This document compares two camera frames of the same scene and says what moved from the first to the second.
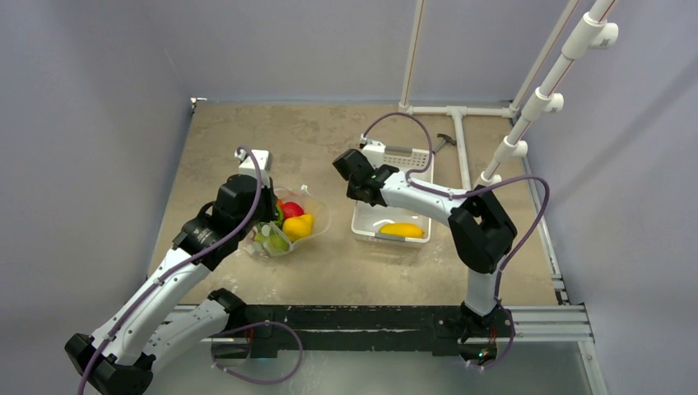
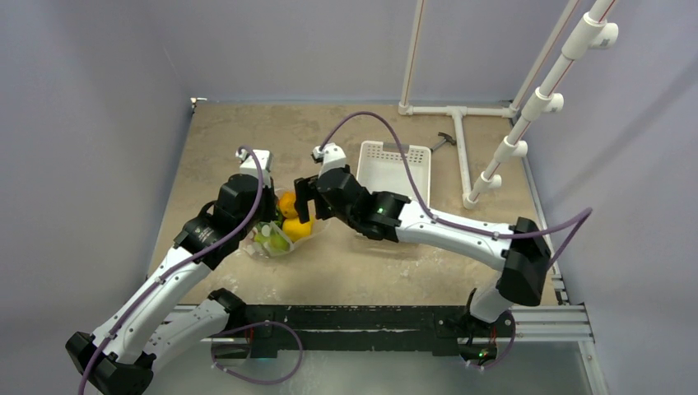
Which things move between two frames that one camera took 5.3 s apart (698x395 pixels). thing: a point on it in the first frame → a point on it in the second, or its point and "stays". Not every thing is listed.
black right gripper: (359, 191) → (305, 197)
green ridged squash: (279, 221) stays
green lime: (275, 243) stays
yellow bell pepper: (296, 227) stays
